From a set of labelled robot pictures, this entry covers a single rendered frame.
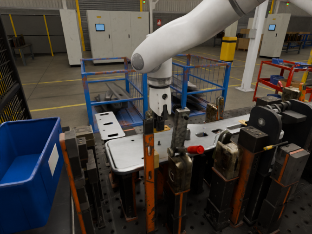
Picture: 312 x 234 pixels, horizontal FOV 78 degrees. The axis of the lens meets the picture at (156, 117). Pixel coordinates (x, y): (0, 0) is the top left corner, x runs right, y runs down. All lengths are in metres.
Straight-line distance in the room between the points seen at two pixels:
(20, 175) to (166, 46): 0.55
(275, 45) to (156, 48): 10.94
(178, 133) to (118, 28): 8.09
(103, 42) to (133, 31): 1.32
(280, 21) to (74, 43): 9.04
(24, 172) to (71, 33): 7.81
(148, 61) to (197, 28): 0.15
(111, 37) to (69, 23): 1.56
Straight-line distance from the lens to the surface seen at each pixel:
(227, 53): 8.23
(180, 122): 0.56
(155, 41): 0.54
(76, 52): 8.41
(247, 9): 0.54
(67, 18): 8.38
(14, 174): 0.72
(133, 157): 0.71
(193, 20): 0.55
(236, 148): 0.69
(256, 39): 5.14
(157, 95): 0.65
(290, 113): 0.81
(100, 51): 8.49
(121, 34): 8.60
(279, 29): 11.37
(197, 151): 0.51
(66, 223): 0.53
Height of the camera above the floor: 1.42
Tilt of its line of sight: 25 degrees down
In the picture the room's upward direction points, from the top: straight up
